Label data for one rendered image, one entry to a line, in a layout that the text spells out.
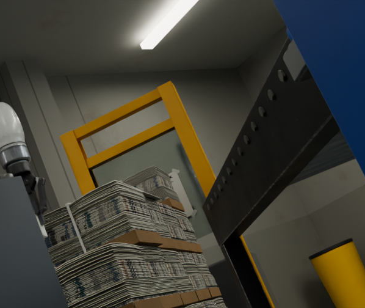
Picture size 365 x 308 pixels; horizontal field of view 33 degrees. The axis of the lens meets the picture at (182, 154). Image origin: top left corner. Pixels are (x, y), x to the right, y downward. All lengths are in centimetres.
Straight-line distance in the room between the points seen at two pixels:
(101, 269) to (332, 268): 412
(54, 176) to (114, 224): 267
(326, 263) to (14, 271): 454
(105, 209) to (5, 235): 70
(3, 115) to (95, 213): 45
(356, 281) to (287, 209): 121
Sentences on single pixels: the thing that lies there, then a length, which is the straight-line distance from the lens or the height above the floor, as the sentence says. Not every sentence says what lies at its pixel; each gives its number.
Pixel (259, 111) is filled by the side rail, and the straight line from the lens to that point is 97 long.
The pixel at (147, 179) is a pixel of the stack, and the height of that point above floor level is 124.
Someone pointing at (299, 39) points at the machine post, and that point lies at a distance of 31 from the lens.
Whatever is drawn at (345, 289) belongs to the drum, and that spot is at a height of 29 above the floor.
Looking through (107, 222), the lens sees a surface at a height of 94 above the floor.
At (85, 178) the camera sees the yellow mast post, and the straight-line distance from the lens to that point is 366.
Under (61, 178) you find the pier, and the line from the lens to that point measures 472.
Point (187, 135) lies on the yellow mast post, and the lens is 352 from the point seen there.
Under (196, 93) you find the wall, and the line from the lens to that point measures 645.
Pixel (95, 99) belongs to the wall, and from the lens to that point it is 563.
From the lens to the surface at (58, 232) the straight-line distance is 215.
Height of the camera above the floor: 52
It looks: 15 degrees up
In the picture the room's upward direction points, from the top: 24 degrees counter-clockwise
